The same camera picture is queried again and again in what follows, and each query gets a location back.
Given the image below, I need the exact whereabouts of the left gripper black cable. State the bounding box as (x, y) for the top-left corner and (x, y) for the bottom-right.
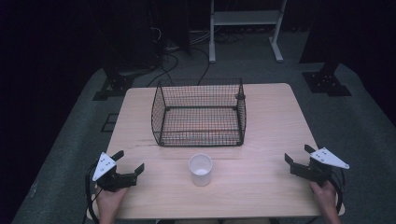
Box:
(81, 163), (104, 224)

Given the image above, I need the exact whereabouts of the black wire mesh basket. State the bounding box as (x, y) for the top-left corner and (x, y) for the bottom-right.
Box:
(150, 77), (248, 147)

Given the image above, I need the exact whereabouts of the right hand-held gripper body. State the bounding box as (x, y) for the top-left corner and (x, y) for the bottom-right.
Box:
(290, 147), (350, 189)

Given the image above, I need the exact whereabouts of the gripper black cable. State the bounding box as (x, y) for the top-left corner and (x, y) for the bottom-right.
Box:
(330, 167), (347, 215)
(81, 163), (104, 224)

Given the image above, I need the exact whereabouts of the person's left hand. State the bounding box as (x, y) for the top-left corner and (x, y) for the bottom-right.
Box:
(95, 185), (129, 224)

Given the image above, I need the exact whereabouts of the white metal stand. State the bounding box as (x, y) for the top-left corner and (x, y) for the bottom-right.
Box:
(208, 0), (288, 64)

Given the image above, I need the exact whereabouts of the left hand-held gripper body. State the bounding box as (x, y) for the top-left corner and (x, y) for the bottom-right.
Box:
(92, 151), (138, 192)

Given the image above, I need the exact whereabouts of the black stand base plate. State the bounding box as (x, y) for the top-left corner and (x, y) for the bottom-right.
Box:
(302, 70), (353, 97)
(92, 74), (135, 102)

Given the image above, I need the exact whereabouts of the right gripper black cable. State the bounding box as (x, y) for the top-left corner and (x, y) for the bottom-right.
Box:
(330, 167), (347, 215)

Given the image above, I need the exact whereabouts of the person's right hand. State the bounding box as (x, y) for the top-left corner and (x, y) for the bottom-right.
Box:
(308, 179), (342, 224)

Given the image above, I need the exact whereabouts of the white cup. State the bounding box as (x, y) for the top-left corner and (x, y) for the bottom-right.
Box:
(188, 152), (214, 188)

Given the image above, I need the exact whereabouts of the bundle of floor cables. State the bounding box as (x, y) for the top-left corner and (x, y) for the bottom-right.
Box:
(146, 26), (247, 88)

